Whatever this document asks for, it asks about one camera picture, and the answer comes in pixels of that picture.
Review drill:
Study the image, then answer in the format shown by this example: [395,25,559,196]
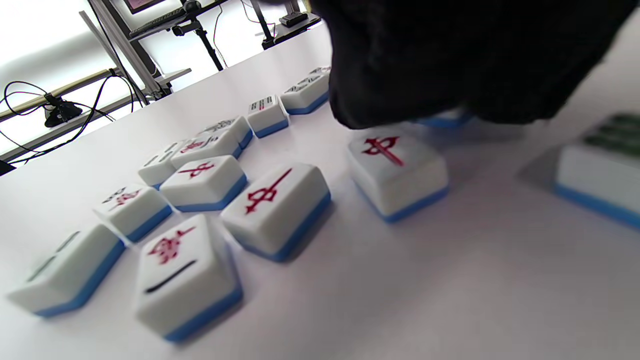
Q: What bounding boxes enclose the white standing desk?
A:
[0,67,193,166]

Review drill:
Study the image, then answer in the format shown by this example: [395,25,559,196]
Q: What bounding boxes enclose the monitor with pink screen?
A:
[123,0,167,15]

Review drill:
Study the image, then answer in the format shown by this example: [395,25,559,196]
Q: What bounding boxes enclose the person's left hand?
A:
[309,0,636,131]

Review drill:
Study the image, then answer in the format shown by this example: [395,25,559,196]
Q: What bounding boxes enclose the black mounted camera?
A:
[42,92,84,129]

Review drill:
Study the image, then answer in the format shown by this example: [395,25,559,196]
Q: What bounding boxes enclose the black keyboard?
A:
[129,7,187,35]

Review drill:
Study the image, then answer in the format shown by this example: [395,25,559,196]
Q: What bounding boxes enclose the pile of mahjong tiles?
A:
[7,65,640,321]

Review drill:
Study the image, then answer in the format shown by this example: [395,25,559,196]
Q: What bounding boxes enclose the black monitor stand with tray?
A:
[125,0,226,72]
[250,0,322,51]

